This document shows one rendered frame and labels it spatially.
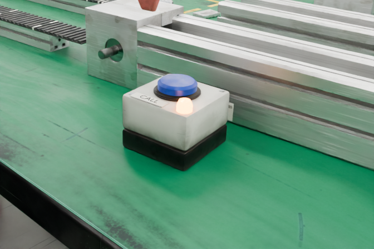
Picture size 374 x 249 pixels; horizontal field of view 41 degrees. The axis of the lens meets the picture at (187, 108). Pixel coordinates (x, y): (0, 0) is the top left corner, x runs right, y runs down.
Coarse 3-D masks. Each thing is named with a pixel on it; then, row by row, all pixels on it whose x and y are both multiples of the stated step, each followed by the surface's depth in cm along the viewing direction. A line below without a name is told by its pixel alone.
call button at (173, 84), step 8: (160, 80) 49; (168, 80) 49; (176, 80) 49; (184, 80) 50; (192, 80) 50; (160, 88) 49; (168, 88) 48; (176, 88) 48; (184, 88) 48; (192, 88) 49
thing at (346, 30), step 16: (256, 0) 80; (272, 0) 78; (288, 0) 79; (224, 16) 77; (240, 16) 74; (256, 16) 72; (272, 16) 71; (288, 16) 70; (304, 16) 70; (320, 16) 74; (336, 16) 73; (352, 16) 72; (368, 16) 72; (272, 32) 72; (288, 32) 71; (304, 32) 70; (320, 32) 68; (336, 32) 66; (352, 32) 65; (368, 32) 64; (352, 48) 66; (368, 48) 66
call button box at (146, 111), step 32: (128, 96) 49; (160, 96) 49; (192, 96) 49; (224, 96) 50; (128, 128) 50; (160, 128) 48; (192, 128) 47; (224, 128) 52; (160, 160) 49; (192, 160) 48
